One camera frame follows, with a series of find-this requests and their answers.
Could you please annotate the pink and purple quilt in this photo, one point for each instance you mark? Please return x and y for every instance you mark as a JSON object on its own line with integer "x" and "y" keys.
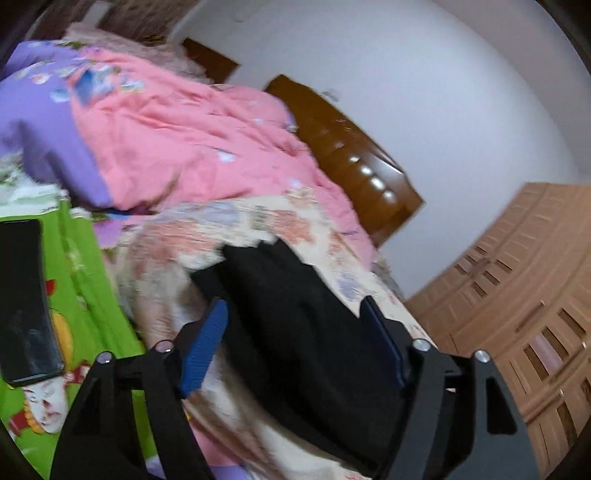
{"x": 184, "y": 138}

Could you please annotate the dark wooden bedside cabinet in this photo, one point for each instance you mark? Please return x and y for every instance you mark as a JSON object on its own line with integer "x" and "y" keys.
{"x": 210, "y": 60}

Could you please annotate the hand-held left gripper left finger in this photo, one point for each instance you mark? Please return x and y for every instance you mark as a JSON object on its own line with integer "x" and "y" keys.
{"x": 205, "y": 346}

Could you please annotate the green printed cloth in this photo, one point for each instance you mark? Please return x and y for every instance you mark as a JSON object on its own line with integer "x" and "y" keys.
{"x": 83, "y": 277}

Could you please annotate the fuzzy pink blanket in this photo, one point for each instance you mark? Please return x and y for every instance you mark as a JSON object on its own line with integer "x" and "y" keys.
{"x": 152, "y": 50}

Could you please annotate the black pants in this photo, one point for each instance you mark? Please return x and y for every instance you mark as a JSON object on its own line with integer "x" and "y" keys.
{"x": 300, "y": 346}

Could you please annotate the cream floral bedsheet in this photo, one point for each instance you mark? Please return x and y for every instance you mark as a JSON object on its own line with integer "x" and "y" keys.
{"x": 184, "y": 240}

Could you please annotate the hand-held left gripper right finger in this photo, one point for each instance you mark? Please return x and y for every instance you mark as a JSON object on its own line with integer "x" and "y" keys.
{"x": 385, "y": 341}

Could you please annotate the brown wooden headboard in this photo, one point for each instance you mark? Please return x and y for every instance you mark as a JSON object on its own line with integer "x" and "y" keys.
{"x": 351, "y": 166}

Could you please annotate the black smartphone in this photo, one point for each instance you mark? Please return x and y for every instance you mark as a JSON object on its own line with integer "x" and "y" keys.
{"x": 23, "y": 300}

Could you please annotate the brown patterned curtain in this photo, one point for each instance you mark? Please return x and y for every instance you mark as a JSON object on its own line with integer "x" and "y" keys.
{"x": 138, "y": 21}

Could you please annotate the light wooden wardrobe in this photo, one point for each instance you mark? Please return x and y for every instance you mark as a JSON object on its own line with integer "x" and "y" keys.
{"x": 508, "y": 277}

